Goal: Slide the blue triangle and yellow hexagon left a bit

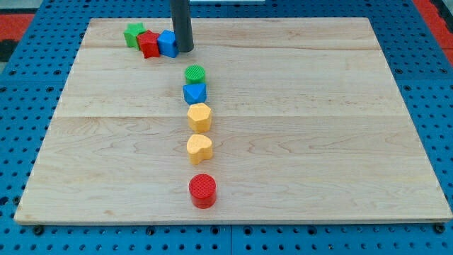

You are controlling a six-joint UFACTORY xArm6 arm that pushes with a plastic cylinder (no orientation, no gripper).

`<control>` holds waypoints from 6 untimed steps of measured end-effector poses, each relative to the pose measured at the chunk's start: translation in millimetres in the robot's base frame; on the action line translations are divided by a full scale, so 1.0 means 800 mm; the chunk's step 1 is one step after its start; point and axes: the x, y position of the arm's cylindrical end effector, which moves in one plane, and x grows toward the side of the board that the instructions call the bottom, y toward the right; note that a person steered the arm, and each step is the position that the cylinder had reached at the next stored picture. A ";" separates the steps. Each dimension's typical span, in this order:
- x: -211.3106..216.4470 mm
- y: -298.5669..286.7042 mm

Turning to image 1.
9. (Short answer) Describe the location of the yellow hexagon block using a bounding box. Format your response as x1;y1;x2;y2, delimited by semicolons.
187;103;212;133

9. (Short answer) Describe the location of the blue triangle block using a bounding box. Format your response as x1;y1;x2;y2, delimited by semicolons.
183;83;207;105

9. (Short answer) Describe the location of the yellow heart block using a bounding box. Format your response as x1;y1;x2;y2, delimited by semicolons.
186;134;213;165

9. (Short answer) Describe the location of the green cylinder block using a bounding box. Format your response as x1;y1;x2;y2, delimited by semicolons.
184;64;206;84

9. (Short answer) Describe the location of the red cylinder block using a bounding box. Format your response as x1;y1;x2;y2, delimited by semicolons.
188;174;217;209

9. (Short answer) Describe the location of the light wooden board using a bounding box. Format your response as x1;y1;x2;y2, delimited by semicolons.
15;18;452;225

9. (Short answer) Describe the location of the blue cube block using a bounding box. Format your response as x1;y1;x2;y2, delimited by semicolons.
157;30;179;58

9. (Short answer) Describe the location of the red star block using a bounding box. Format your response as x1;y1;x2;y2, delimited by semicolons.
137;30;160;59

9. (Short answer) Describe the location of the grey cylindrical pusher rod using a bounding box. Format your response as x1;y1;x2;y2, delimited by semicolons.
170;0;194;52

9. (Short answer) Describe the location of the green star block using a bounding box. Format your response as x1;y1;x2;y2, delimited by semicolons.
123;23;146;50

